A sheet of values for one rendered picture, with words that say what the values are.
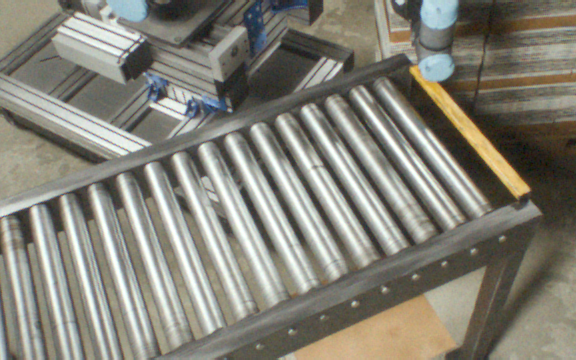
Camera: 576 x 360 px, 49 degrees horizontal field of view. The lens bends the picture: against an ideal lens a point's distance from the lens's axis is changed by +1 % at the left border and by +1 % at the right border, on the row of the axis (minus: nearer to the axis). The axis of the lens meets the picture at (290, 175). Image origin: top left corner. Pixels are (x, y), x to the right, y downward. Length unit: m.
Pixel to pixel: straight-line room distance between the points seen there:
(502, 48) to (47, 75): 1.72
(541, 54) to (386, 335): 0.98
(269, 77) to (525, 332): 1.26
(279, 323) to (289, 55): 1.53
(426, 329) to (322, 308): 0.91
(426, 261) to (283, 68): 1.40
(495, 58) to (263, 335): 1.23
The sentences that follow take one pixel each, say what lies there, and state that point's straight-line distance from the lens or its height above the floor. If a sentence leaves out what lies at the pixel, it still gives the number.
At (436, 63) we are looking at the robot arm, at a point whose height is 0.90.
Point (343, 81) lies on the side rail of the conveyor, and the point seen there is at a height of 0.80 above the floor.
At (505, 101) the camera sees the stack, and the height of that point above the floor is 0.30.
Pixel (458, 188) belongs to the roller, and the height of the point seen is 0.79.
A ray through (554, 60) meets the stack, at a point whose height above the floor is 0.47.
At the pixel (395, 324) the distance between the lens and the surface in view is 2.07.
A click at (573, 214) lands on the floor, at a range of 2.39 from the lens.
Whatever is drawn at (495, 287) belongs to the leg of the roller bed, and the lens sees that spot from 1.55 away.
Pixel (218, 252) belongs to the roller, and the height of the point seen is 0.80.
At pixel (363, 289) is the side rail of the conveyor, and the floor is 0.80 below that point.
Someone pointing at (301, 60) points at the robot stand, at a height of 0.21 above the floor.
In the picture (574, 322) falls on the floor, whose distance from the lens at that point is 2.18.
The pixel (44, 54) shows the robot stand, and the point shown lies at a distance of 2.85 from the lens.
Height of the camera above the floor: 1.88
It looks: 52 degrees down
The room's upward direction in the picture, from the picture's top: 8 degrees counter-clockwise
